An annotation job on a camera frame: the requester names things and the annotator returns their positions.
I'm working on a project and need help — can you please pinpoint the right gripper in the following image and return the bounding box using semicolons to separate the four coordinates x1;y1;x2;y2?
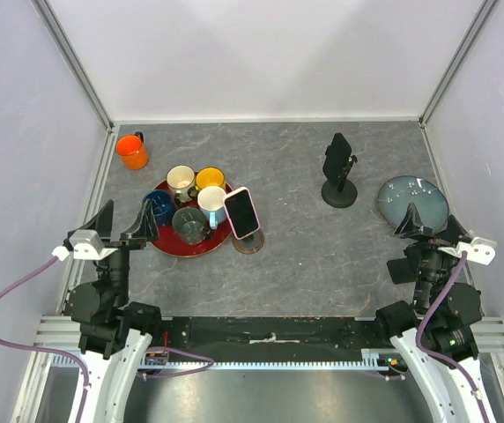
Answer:
392;201;467;308

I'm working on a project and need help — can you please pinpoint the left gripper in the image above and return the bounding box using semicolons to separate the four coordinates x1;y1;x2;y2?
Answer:
78;197;158;305

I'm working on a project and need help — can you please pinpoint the black clamp phone stand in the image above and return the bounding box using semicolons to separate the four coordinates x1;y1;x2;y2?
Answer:
321;155;358;208

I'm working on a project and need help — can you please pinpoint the pink case phone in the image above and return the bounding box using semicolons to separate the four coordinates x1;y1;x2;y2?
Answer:
223;187;260;240

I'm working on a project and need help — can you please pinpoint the black phone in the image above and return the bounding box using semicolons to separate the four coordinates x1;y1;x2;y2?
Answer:
322;133;352;185

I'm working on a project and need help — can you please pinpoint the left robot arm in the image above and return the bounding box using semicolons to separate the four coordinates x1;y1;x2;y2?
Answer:
63;200;164;422

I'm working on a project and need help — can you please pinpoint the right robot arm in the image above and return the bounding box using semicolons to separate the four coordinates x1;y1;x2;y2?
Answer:
373;204;496;422

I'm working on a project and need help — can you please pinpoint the grey stand wooden base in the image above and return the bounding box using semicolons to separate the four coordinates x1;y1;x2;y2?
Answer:
233;230;264;255

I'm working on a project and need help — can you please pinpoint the blue ceramic plate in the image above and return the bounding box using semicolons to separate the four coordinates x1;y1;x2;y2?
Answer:
376;175;449;232

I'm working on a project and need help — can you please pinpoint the dark blue mug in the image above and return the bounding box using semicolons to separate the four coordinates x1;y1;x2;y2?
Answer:
143;189;176;226

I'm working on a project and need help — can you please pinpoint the round red tray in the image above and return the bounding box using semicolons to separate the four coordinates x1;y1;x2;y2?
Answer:
153;180;232;257

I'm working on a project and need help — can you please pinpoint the orange enamel mug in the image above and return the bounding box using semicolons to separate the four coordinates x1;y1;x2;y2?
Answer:
115;131;149;170

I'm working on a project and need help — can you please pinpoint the light blue mug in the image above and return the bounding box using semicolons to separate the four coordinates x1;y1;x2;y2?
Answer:
197;186;227;230

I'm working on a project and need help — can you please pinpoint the yellow mug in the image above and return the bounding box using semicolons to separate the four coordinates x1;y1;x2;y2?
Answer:
196;167;226;191

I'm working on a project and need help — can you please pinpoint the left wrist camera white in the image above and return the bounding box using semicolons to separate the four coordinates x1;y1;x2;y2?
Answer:
52;229;118;262

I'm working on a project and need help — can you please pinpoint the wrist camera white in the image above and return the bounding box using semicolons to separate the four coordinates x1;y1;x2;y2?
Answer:
439;237;497;265
52;229;118;262

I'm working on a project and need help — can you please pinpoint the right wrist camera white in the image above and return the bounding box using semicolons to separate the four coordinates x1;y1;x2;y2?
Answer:
439;237;497;265

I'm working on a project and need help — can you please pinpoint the grey mug black handle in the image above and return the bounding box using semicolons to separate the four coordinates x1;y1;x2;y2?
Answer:
172;206;213;246

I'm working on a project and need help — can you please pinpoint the cream mug black handle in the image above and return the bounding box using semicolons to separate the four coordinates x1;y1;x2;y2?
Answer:
166;165;197;206

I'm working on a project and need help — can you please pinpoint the slotted cable duct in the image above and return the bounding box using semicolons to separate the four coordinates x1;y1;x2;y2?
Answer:
51;347;407;370

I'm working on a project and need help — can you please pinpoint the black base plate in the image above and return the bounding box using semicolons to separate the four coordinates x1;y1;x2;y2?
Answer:
153;316;392;363

